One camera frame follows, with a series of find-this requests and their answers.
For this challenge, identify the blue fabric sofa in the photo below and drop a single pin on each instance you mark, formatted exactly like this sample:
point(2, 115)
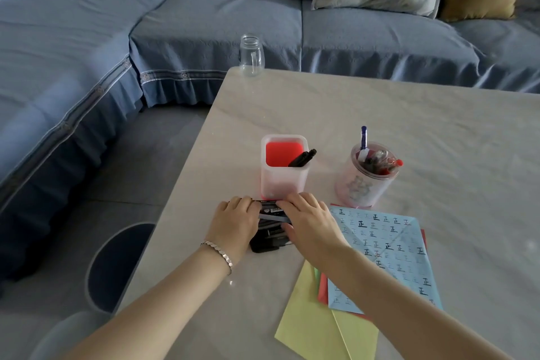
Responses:
point(202, 26)

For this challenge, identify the person's right thumb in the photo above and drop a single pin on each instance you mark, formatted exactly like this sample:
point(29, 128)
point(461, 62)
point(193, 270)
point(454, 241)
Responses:
point(288, 231)

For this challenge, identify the person's right forearm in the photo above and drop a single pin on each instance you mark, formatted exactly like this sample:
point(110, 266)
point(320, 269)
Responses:
point(400, 313)

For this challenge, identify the blue pen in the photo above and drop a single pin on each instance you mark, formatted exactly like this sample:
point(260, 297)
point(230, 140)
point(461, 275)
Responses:
point(364, 138)

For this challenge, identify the white square pen holder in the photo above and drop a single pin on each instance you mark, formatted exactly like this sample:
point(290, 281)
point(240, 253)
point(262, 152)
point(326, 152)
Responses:
point(282, 180)

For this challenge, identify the red pen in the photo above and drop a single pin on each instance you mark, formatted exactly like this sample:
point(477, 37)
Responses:
point(394, 165)

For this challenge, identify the blue printed paper sheet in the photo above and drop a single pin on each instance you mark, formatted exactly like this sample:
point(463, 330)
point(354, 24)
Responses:
point(392, 246)

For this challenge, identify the red paper sheet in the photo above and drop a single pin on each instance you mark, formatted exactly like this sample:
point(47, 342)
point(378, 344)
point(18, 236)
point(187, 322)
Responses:
point(322, 290)

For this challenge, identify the person's left hand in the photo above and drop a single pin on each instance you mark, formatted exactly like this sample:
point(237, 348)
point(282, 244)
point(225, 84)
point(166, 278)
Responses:
point(230, 229)

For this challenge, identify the person's right hand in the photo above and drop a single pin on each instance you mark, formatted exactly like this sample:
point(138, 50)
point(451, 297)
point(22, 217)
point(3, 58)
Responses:
point(314, 229)

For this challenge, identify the person's left forearm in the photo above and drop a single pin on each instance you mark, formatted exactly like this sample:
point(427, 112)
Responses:
point(160, 309)

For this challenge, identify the yellow paper sheet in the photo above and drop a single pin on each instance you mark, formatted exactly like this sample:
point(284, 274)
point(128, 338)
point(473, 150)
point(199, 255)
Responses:
point(308, 321)

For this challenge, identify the green paper sheet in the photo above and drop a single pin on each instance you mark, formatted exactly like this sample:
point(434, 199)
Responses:
point(317, 275)

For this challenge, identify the clear round pen holder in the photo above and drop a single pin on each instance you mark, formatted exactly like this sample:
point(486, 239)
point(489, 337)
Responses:
point(363, 186)

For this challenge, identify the bundle of black pens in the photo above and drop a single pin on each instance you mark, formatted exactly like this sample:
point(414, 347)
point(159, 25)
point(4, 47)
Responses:
point(270, 227)

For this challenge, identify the person's left fingers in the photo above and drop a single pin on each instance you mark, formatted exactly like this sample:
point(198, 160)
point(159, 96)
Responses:
point(240, 203)

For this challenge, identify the round grey stool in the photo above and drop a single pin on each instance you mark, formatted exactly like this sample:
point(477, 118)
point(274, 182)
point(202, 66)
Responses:
point(116, 267)

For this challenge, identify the black marker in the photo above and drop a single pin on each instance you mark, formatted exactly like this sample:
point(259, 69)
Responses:
point(303, 158)

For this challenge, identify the clear glass jar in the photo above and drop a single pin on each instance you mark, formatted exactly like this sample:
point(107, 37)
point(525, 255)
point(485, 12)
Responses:
point(252, 56)

